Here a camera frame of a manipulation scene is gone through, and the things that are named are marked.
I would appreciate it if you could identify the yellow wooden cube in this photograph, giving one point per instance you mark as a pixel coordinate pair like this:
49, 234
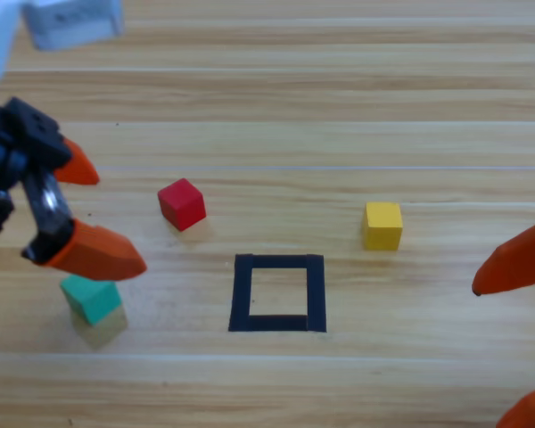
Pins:
382, 227

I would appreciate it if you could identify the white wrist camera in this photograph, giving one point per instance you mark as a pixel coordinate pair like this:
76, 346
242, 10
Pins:
71, 22

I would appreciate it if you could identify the green wooden cube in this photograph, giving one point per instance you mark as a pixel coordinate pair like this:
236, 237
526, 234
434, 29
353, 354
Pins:
93, 303

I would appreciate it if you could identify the red wooden cube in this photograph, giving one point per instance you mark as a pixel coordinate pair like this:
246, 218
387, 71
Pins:
180, 205

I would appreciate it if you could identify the black tape square outline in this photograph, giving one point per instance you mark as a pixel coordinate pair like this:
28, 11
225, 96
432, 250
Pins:
243, 290

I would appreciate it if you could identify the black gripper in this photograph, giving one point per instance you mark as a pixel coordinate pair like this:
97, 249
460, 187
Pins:
27, 138

